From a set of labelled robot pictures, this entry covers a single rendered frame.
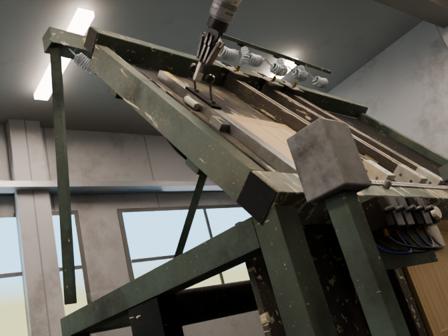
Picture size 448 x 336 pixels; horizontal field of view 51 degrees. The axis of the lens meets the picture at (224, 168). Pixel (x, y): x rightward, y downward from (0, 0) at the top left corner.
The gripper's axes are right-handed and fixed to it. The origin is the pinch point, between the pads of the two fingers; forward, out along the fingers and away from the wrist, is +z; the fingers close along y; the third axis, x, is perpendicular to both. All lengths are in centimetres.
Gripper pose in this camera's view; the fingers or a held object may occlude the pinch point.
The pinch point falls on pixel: (199, 71)
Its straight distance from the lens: 179.8
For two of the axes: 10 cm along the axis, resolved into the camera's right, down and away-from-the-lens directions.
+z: -3.7, 8.7, 3.2
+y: 5.7, 4.9, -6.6
